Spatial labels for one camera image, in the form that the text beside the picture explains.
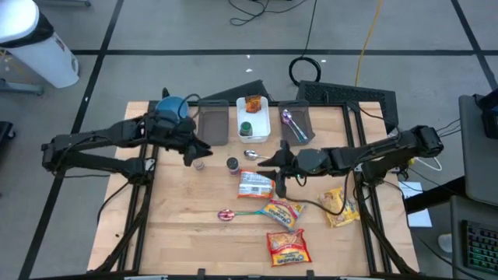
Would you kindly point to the white computer mouse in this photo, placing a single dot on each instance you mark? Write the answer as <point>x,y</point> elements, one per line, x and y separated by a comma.
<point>445,243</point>

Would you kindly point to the gray furniture base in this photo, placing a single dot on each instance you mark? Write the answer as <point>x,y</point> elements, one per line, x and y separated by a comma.
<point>19,87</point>

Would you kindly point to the green-lid spice jar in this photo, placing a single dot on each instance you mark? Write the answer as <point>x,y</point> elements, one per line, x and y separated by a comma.
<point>246,128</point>

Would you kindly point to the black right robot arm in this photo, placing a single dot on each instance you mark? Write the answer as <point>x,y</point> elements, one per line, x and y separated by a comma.
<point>369,153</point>

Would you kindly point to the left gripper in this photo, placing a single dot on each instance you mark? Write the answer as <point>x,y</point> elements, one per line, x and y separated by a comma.
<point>173,132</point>

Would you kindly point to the black device on desk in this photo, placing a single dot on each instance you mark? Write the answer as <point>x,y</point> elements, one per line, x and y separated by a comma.
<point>490,116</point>

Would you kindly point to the red yellow ramen packet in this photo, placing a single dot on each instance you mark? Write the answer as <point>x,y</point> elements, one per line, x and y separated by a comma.
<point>288,247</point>

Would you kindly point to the backlit keyboard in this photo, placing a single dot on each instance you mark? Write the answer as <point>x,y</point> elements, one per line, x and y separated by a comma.
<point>482,247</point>

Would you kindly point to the small black post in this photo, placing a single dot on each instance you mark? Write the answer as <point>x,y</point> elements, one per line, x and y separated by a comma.
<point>166,92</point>

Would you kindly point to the blue yellow ramen packet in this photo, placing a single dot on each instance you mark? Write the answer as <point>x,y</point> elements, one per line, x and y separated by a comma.
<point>283,210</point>

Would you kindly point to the small orange brown snack packet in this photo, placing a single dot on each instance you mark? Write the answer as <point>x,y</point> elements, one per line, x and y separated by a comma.
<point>253,104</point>

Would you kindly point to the white trash can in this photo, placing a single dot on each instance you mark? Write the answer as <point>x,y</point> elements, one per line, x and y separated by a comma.
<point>46,58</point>

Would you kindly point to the blue bowl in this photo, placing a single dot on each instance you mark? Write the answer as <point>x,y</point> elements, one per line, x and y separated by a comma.
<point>171,105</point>

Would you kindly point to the black-lid purple-label spice jar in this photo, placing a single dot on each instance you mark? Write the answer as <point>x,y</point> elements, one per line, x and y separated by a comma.
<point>233,165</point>

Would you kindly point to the orange white ramen packet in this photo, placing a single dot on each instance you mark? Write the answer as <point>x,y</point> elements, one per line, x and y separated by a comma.
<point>253,184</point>

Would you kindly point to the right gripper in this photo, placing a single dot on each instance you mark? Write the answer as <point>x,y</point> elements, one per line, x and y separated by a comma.
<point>296,165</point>

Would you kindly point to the gray desk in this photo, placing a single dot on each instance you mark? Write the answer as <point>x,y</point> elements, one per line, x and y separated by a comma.
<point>478,163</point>
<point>457,218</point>

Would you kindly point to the small brown-lid jar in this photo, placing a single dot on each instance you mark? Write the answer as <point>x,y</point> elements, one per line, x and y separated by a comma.
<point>199,165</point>

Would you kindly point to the gray plastic bin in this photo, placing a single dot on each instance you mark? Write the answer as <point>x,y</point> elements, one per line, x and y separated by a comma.
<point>213,124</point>
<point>290,141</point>

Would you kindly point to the white paper sheet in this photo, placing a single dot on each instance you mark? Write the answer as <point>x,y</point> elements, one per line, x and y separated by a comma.
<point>420,219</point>

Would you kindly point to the white plastic bin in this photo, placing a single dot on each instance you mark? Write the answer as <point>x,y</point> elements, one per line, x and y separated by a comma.
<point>258,120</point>

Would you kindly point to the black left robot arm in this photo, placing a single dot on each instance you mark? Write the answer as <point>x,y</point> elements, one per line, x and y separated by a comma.
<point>97,136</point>

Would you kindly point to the black perforated panel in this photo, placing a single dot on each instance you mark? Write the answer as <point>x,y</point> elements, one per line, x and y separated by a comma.
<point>365,93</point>

